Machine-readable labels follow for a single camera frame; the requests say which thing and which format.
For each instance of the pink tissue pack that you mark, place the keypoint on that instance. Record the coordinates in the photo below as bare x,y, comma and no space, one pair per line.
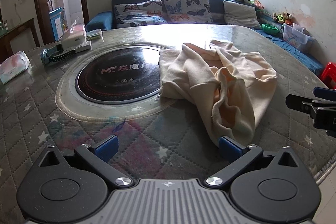
76,29

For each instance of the clear plastic storage box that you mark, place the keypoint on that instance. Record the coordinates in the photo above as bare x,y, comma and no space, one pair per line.
296,37

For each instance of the brown plush toy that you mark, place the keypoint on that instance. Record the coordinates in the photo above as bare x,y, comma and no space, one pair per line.
283,18

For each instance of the green packet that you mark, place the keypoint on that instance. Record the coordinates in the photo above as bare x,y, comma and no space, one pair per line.
94,34

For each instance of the orange and green toy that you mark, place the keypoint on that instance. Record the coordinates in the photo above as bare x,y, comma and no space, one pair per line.
256,4

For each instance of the flat butterfly print pillow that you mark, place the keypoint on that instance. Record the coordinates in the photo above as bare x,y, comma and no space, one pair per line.
139,15

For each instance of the blue and white carton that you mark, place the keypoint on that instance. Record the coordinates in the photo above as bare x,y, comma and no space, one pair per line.
55,24

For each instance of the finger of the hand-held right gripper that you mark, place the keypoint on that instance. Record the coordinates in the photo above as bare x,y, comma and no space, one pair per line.
325,93
295,102

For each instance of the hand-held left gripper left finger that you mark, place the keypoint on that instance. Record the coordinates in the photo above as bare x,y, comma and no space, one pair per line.
107,148

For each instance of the green bowl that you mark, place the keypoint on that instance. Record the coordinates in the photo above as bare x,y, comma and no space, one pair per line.
270,29

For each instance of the blue smartwatch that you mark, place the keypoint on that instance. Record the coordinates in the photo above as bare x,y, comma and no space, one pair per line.
53,54

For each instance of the upright butterfly print pillow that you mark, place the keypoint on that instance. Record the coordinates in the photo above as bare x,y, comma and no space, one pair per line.
187,7

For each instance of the dark wooden sideboard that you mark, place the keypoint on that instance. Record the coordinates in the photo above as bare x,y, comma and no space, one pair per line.
18,37

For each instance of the white rounded box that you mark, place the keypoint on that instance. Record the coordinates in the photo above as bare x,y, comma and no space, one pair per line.
74,40

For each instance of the black round induction cooktop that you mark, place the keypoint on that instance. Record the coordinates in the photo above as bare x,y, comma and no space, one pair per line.
118,74

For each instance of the red plastic stool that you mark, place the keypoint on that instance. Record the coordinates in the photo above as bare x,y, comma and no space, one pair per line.
329,74

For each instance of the clear wrapped tissue pack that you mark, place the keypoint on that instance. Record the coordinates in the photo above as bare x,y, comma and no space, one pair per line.
13,67

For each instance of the flat white box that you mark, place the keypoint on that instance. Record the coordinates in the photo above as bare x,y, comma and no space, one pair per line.
83,47

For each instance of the beige pillow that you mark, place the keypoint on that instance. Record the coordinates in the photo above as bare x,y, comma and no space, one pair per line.
241,15

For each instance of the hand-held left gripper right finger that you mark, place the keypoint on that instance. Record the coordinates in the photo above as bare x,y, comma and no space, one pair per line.
229,149

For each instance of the blue sofa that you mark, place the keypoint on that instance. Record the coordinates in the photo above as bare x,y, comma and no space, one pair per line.
302,53

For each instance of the cream sweatshirt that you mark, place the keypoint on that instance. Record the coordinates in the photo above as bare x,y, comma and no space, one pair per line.
199,69

